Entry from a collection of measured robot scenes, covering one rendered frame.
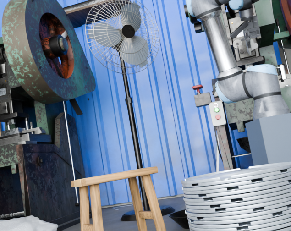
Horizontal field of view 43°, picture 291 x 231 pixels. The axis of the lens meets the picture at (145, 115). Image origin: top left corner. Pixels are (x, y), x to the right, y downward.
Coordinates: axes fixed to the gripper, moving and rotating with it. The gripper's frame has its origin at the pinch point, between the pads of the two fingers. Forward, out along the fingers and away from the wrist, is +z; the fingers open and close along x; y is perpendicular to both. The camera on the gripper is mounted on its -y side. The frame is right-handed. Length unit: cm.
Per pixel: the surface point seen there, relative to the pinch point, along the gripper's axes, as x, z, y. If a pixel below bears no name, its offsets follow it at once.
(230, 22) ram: 32.3, -16.0, -4.1
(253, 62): 20.7, 10.3, 4.3
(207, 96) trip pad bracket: -2.0, 19.1, -27.5
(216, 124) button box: -17.8, 31.8, -26.1
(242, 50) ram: 19.4, 1.2, -1.2
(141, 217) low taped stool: -65, 53, -69
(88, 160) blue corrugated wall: 121, 96, -159
